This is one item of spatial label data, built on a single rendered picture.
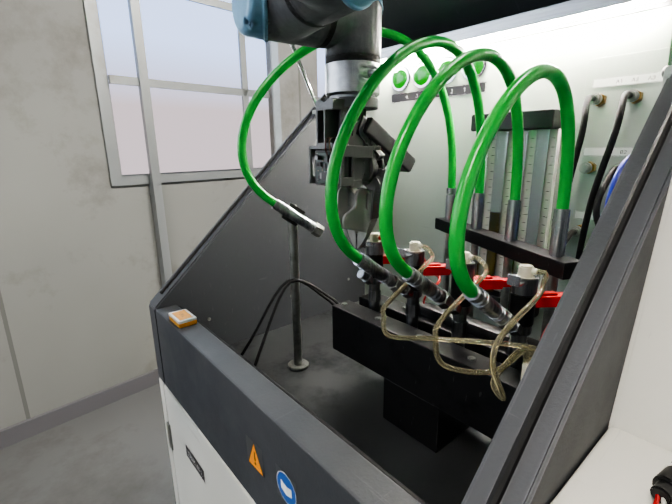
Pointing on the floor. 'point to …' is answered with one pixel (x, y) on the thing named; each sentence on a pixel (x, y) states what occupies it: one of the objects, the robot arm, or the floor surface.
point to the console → (650, 351)
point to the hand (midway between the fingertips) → (361, 238)
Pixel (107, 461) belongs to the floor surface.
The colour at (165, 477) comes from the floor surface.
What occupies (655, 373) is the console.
